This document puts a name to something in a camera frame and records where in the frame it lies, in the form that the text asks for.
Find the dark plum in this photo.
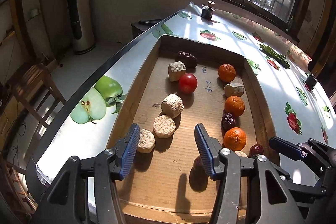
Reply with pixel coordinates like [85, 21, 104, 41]
[193, 156, 204, 170]

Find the dark red jujube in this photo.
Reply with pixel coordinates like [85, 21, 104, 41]
[220, 113, 236, 132]

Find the beige round cob piece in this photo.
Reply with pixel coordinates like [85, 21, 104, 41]
[161, 94, 184, 119]

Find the fruit print tablecloth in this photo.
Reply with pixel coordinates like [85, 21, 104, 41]
[34, 1, 336, 214]

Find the orange tangerine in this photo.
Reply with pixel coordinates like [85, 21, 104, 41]
[223, 127, 247, 151]
[218, 64, 236, 83]
[224, 96, 245, 118]

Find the wooden chair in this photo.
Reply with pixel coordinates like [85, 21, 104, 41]
[8, 63, 67, 129]

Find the black remote control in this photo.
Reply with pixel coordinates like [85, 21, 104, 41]
[138, 19, 161, 26]

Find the large red jujube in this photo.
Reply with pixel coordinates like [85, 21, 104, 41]
[175, 51, 198, 69]

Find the red tomato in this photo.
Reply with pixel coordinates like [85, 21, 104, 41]
[178, 73, 198, 94]

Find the small beige cob piece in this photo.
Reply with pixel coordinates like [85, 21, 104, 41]
[137, 129, 155, 153]

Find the cardboard box tray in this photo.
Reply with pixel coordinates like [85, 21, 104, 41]
[108, 35, 275, 223]

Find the beige angular cob piece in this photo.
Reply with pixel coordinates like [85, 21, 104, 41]
[168, 61, 186, 82]

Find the low beige cob piece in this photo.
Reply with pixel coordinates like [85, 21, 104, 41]
[153, 115, 176, 138]

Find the dark side table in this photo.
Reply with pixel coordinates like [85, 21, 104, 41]
[131, 22, 152, 39]

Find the large beige corn cob piece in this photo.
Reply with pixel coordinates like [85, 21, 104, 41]
[224, 83, 244, 98]

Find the green leafy vegetable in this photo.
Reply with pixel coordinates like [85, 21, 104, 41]
[259, 44, 290, 69]

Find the small dark jujube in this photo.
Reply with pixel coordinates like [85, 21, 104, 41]
[248, 143, 264, 158]

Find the white tower fan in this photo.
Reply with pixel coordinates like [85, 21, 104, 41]
[67, 0, 95, 55]

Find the small dark red jar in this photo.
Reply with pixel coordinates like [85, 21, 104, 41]
[201, 1, 215, 21]

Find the tiny beige cob piece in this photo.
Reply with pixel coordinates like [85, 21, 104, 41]
[235, 151, 248, 157]

